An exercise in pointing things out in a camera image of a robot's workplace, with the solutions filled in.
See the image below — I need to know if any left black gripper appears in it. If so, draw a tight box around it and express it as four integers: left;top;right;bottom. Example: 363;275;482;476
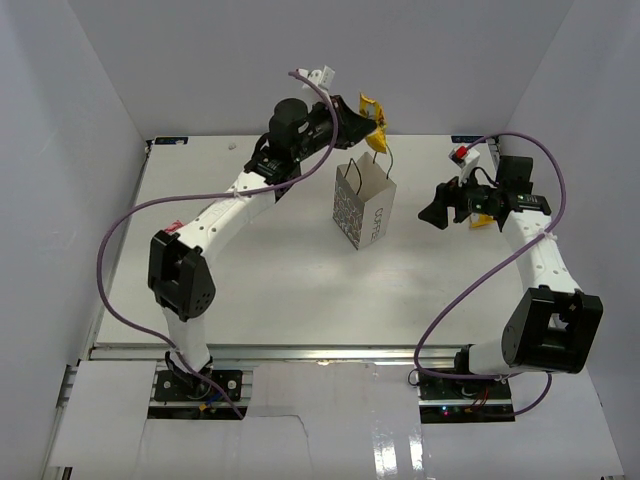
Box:
291;96;375;163

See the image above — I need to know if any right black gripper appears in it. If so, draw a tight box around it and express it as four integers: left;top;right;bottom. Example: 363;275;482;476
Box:
419;165;503;230

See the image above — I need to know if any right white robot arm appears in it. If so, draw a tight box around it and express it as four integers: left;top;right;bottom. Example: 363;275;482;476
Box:
418;147;604;399

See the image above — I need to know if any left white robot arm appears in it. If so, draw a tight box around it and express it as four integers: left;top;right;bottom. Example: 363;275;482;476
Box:
148;95;378;399

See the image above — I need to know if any paper coffee bag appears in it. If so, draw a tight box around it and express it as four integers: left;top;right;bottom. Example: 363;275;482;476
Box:
332;152;397;250

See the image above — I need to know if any small yellow snack packet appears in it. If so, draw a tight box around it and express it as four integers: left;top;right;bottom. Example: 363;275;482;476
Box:
469;213;494;229

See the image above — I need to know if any right blue table label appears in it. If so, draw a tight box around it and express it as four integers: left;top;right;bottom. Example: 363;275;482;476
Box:
450;135;486;144

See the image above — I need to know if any blue table label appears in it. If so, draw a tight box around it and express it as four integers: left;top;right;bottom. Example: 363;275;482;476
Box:
154;136;189;145
450;135;486;144

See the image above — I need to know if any left blue table label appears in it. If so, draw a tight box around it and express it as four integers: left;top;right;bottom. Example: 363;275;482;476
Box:
154;136;189;145

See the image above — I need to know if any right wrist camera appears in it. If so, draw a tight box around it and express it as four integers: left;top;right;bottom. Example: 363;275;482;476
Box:
449;145;480;186

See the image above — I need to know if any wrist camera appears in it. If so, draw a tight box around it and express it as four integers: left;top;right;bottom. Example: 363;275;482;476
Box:
307;65;335;95
449;145;480;186

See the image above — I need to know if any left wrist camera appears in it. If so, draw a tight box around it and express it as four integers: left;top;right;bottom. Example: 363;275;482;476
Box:
307;65;335;95

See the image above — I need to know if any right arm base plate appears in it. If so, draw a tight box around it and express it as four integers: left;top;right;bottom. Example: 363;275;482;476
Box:
408;371;515;425

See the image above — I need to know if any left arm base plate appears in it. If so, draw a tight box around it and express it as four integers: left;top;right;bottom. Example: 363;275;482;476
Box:
153;369;243;402

